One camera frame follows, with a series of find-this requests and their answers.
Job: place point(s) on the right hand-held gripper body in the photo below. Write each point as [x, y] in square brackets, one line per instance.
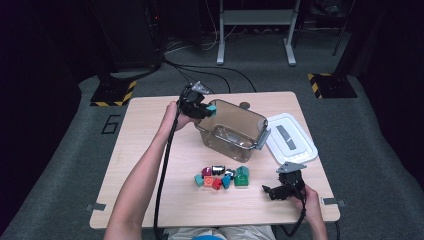
[293, 181]

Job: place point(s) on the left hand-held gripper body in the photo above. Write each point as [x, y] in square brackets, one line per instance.
[190, 100]

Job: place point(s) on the green-teal toy block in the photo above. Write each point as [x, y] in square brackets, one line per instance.
[211, 110]

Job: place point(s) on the white bin lid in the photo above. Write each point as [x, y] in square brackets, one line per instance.
[293, 150]

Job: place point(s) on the clear brown storage box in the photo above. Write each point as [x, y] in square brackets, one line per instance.
[236, 116]

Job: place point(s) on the green house-shaped toy block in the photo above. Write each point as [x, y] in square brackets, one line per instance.
[241, 179]

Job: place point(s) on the blue sloped toy block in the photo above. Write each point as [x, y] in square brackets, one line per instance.
[226, 182]

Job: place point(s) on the magenta toy block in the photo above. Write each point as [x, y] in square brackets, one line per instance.
[205, 172]

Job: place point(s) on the black and white toy block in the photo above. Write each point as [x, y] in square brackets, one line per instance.
[218, 170]

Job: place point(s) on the light teal toy block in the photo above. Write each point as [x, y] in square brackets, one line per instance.
[199, 180]

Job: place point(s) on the orange toy block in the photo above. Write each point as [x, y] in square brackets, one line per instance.
[208, 181]

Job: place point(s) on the person's left hand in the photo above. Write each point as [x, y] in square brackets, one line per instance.
[168, 116]

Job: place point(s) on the person's right hand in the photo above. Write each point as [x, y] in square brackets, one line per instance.
[313, 206]

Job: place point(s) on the dark round disc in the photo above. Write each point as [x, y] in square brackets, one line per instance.
[245, 105]

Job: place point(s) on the grey tape piece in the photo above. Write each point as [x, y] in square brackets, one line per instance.
[96, 207]
[333, 201]

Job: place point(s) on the person's blue cloth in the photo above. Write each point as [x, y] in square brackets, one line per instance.
[210, 237]

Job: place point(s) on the dark equipment tower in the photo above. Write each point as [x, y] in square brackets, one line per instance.
[133, 33]

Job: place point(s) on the person's light trousers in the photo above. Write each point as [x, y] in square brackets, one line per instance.
[180, 233]

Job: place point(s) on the white metal stand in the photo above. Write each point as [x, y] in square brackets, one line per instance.
[256, 16]

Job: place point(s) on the hazard-striped black base plate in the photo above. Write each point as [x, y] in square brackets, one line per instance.
[333, 86]
[110, 95]

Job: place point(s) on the black stand post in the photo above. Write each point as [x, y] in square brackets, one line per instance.
[353, 50]

